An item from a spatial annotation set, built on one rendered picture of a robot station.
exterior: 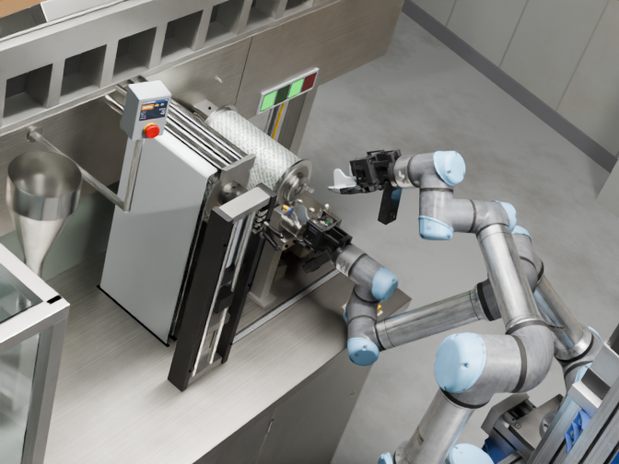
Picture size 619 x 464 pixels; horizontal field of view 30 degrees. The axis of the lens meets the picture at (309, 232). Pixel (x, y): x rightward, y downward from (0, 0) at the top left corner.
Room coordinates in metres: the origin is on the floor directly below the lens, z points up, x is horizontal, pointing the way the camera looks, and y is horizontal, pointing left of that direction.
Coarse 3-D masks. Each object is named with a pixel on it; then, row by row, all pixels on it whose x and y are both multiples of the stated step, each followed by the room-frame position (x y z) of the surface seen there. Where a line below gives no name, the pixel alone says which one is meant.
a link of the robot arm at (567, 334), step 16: (528, 240) 2.23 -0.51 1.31; (528, 256) 2.17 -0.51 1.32; (544, 288) 2.21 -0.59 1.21; (544, 304) 2.20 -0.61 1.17; (560, 304) 2.23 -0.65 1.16; (544, 320) 2.20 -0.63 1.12; (560, 320) 2.21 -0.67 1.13; (576, 320) 2.26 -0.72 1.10; (560, 336) 2.21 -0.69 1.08; (576, 336) 2.23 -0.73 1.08; (592, 336) 2.27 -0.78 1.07; (560, 352) 2.22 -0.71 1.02; (576, 352) 2.21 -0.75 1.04; (592, 352) 2.23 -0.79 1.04
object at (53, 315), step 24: (0, 264) 1.31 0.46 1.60; (24, 264) 1.33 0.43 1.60; (24, 288) 1.28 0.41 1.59; (48, 288) 1.29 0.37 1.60; (24, 312) 1.22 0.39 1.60; (48, 312) 1.24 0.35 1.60; (0, 336) 1.16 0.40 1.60; (24, 336) 1.19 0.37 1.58; (48, 336) 1.25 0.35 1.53; (48, 360) 1.25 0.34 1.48; (48, 384) 1.25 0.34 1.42; (48, 408) 1.26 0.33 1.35; (48, 432) 1.27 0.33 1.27
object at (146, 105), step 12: (132, 84) 1.76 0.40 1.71; (144, 84) 1.77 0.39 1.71; (156, 84) 1.78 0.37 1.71; (132, 96) 1.74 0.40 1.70; (144, 96) 1.73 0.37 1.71; (156, 96) 1.75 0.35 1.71; (168, 96) 1.76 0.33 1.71; (132, 108) 1.73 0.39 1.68; (144, 108) 1.73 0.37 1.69; (156, 108) 1.75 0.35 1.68; (168, 108) 1.77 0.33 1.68; (132, 120) 1.73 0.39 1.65; (144, 120) 1.73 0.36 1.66; (156, 120) 1.75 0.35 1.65; (132, 132) 1.72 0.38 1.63; (144, 132) 1.73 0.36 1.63; (156, 132) 1.74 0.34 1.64
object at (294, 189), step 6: (300, 174) 2.23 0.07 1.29; (294, 180) 2.20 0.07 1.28; (300, 180) 2.21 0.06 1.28; (306, 180) 2.24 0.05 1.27; (288, 186) 2.19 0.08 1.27; (294, 186) 2.20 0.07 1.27; (300, 186) 2.22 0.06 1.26; (288, 192) 2.19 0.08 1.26; (294, 192) 2.21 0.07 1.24; (300, 192) 2.23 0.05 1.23; (288, 198) 2.19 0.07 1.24; (294, 198) 2.21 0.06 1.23
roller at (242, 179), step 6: (240, 174) 2.04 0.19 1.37; (246, 174) 2.06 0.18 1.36; (228, 180) 2.00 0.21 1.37; (240, 180) 2.05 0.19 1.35; (246, 180) 2.07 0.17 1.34; (216, 186) 1.97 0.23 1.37; (222, 186) 1.99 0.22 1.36; (216, 192) 1.97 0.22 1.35; (210, 198) 1.96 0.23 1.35; (216, 198) 1.98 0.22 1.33; (210, 204) 1.96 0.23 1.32; (216, 204) 1.99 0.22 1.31; (210, 210) 1.97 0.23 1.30
